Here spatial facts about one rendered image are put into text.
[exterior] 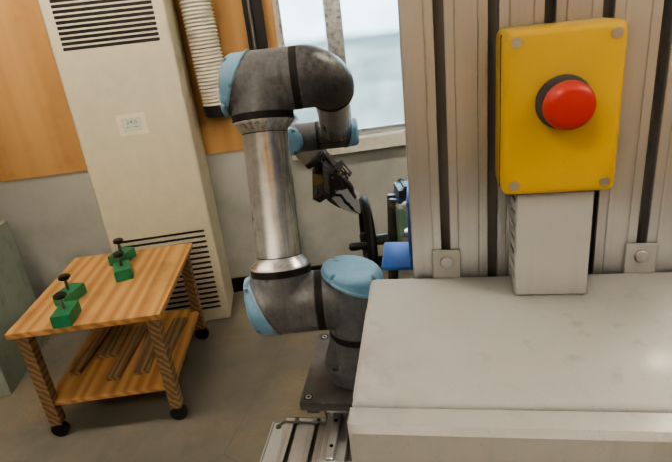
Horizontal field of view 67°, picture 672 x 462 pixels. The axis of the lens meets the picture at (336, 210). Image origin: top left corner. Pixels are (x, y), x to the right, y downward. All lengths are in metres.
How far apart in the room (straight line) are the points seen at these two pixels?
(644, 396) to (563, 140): 0.19
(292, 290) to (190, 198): 1.74
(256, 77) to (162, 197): 1.78
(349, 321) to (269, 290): 0.16
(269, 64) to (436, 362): 0.65
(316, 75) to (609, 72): 0.58
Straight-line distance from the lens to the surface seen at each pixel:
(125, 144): 2.62
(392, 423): 0.37
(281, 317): 0.95
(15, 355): 2.99
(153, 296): 2.17
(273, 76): 0.93
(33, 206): 3.20
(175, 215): 2.68
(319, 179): 1.42
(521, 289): 0.50
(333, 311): 0.94
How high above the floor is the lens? 1.49
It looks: 21 degrees down
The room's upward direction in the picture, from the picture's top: 7 degrees counter-clockwise
